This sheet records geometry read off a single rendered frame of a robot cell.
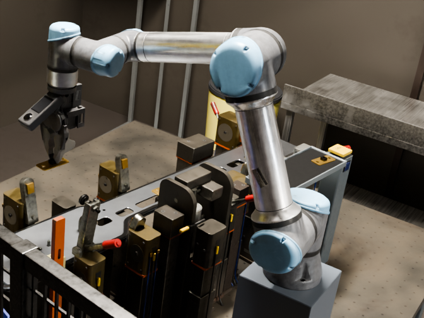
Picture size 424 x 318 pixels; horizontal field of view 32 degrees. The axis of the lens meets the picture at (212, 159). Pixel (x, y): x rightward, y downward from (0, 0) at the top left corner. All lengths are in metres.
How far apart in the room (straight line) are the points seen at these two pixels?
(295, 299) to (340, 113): 1.97
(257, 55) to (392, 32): 2.87
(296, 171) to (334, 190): 0.27
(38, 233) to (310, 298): 0.79
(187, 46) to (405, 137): 2.00
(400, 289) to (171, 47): 1.34
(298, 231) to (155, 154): 1.72
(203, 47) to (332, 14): 2.77
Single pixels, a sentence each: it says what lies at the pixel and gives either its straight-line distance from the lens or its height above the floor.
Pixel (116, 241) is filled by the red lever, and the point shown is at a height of 1.15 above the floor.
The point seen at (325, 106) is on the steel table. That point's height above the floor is 0.86.
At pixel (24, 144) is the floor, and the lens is 4.92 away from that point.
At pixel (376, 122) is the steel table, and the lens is 3.61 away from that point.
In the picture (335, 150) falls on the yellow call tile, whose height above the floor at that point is 1.16.
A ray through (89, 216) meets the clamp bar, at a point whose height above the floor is 1.18.
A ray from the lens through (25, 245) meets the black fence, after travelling 1.08.
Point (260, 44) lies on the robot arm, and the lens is 1.55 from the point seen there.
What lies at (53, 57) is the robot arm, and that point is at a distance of 1.82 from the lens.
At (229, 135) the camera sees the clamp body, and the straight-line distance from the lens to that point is 2.84.
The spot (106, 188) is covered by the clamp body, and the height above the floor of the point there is 0.98.
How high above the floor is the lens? 2.14
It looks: 26 degrees down
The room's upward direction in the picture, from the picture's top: 8 degrees clockwise
